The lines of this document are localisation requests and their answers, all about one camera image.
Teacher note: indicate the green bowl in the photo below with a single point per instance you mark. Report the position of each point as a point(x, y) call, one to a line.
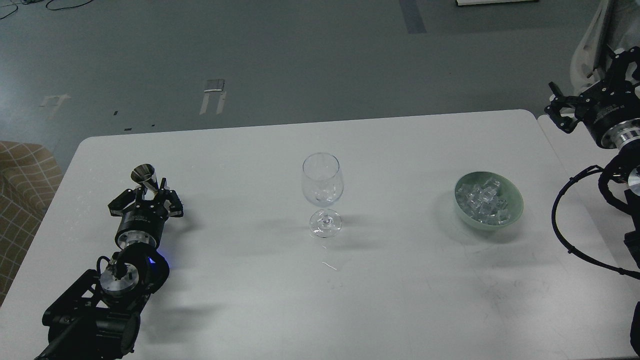
point(509, 191)

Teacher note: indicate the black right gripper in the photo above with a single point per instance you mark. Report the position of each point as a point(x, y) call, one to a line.
point(609, 109)

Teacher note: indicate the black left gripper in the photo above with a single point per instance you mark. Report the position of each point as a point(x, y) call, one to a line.
point(143, 223)

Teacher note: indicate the steel double jigger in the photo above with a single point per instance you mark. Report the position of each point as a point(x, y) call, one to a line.
point(150, 189)

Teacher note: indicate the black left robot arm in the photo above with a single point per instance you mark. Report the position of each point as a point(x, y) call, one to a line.
point(99, 316)

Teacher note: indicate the clear ice cubes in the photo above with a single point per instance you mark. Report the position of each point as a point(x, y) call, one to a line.
point(483, 203)

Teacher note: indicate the clear wine glass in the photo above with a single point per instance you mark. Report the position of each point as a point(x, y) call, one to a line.
point(322, 185)

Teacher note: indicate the tan checkered cushion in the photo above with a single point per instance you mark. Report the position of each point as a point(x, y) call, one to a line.
point(29, 179)

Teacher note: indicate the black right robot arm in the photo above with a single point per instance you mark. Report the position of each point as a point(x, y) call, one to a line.
point(610, 193)

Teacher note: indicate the person in white shirt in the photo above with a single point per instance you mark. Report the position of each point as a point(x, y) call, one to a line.
point(624, 32)

